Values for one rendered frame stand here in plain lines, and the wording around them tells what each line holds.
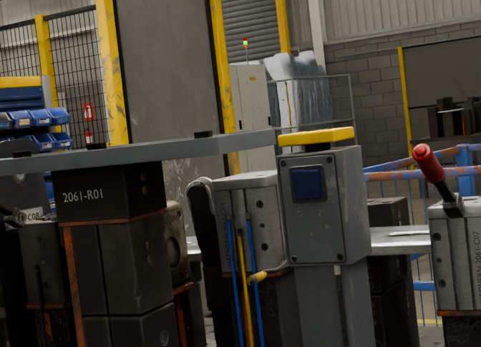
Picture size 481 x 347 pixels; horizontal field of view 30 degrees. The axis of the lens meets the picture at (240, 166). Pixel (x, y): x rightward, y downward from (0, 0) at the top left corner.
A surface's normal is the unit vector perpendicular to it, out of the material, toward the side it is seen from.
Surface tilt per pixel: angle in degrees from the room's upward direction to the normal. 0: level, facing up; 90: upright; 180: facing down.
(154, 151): 90
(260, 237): 90
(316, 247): 90
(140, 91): 91
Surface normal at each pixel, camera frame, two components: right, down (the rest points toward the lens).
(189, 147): -0.45, 0.10
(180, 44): 0.84, -0.07
